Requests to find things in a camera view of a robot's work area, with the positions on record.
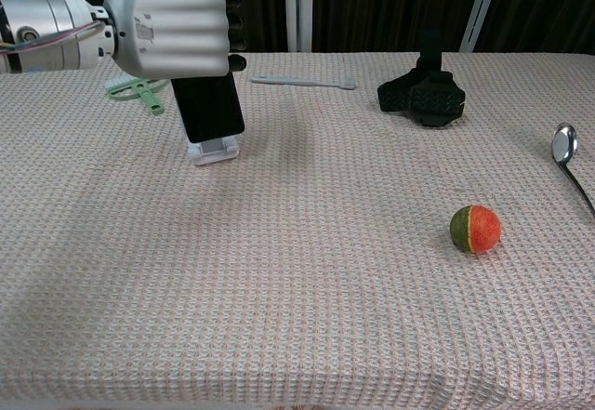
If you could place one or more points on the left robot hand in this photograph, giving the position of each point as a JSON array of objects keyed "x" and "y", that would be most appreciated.
[{"x": 169, "y": 29}]

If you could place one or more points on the black smartphone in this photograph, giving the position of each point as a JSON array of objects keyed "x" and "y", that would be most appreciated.
[{"x": 209, "y": 108}]

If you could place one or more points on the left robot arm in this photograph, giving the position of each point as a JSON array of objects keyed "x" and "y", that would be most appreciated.
[{"x": 46, "y": 31}]

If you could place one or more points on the white plastic stand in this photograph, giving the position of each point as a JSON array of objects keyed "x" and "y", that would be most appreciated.
[{"x": 216, "y": 149}]

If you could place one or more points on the green cleaning brush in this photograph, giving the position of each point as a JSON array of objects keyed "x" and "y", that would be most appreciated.
[{"x": 139, "y": 91}]

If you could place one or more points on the grey slim brush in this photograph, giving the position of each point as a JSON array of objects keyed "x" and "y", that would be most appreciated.
[{"x": 304, "y": 82}]

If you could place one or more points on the beige waffle tablecloth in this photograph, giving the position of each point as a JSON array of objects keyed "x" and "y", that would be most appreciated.
[{"x": 297, "y": 242}]

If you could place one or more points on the orange green ball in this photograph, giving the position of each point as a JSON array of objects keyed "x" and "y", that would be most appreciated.
[{"x": 475, "y": 229}]

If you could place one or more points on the metal spoon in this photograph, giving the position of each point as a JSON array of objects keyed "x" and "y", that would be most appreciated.
[{"x": 569, "y": 159}]

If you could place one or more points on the white curtain frame post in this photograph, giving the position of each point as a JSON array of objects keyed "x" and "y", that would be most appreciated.
[
  {"x": 481, "y": 8},
  {"x": 298, "y": 8}
]

